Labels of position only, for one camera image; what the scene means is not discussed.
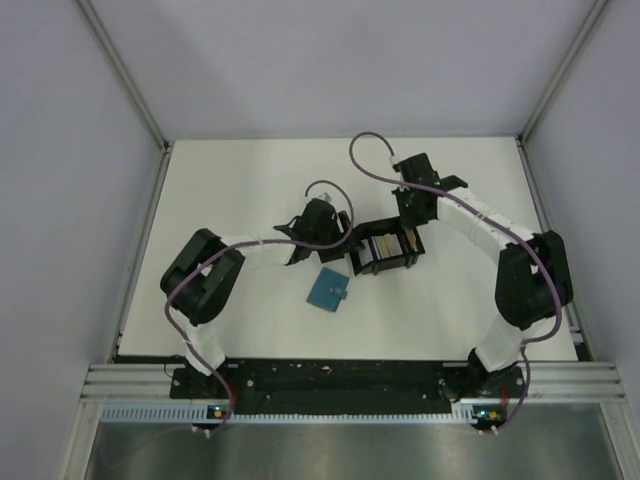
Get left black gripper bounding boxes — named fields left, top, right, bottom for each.
left=311, top=210, right=363, bottom=262

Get gold credit card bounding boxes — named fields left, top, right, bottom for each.
left=405, top=229, right=418, bottom=251

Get black card tray box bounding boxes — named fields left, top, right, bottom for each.
left=349, top=217, right=426, bottom=276

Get blue leather card holder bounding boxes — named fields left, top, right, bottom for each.
left=306, top=267, right=350, bottom=313

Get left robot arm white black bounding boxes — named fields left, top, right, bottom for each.
left=160, top=197, right=354, bottom=397

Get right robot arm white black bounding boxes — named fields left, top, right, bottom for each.
left=391, top=153, right=573, bottom=396

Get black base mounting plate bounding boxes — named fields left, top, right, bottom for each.
left=170, top=358, right=524, bottom=415

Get aluminium front rail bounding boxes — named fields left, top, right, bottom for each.
left=81, top=359, right=626, bottom=403

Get left aluminium frame post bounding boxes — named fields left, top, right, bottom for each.
left=74, top=0, right=172, bottom=152

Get aluminium frame post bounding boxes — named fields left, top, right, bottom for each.
left=517, top=0, right=613, bottom=145
left=74, top=0, right=172, bottom=152

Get white slotted cable duct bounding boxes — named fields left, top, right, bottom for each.
left=100, top=403, right=478, bottom=425

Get right aluminium frame post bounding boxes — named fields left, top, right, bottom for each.
left=517, top=0, right=613, bottom=145

